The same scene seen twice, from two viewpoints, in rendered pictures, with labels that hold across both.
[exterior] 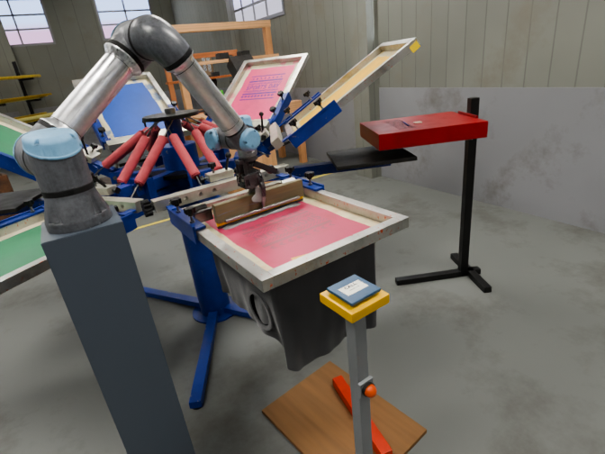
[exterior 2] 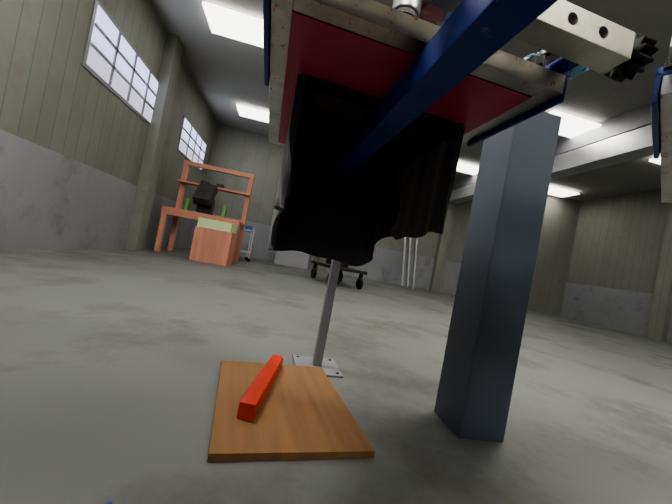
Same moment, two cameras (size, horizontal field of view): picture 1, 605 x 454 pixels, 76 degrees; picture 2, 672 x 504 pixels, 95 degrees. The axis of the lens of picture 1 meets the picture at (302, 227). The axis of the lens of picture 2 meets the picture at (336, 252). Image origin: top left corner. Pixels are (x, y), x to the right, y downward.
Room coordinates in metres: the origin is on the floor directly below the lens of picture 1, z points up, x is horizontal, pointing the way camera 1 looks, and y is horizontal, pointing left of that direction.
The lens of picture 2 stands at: (2.28, 0.39, 0.55)
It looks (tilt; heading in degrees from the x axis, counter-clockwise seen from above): 1 degrees up; 200
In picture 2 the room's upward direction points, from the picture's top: 11 degrees clockwise
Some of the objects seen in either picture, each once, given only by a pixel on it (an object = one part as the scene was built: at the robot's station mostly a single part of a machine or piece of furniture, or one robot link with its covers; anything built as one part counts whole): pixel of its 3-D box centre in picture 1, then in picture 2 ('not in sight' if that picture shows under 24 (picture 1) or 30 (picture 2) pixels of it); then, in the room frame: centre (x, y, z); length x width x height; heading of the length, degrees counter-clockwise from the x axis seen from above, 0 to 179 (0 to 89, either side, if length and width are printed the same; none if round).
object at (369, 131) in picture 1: (418, 129); not in sight; (2.35, -0.76, 1.06); 0.61 x 0.46 x 0.12; 93
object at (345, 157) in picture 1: (297, 169); not in sight; (2.32, -0.01, 0.91); 1.34 x 0.41 x 0.08; 93
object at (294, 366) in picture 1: (329, 301); (332, 207); (1.15, -0.07, 0.74); 0.45 x 0.03 x 0.43; 123
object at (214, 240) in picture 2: not in sight; (204, 208); (-2.55, -4.26, 0.99); 1.53 x 1.36 x 1.97; 120
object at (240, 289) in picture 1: (250, 286); (401, 200); (1.25, 0.22, 0.77); 0.46 x 0.09 x 0.36; 33
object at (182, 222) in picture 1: (186, 222); (501, 112); (1.45, 0.45, 0.97); 0.30 x 0.05 x 0.07; 33
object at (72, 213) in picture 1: (74, 204); not in sight; (0.96, 0.57, 1.25); 0.15 x 0.15 x 0.10
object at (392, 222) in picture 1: (277, 218); (366, 120); (1.40, 0.09, 0.97); 0.79 x 0.58 x 0.04; 33
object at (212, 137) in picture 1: (224, 138); (436, 6); (1.42, 0.24, 1.29); 0.11 x 0.11 x 0.08; 43
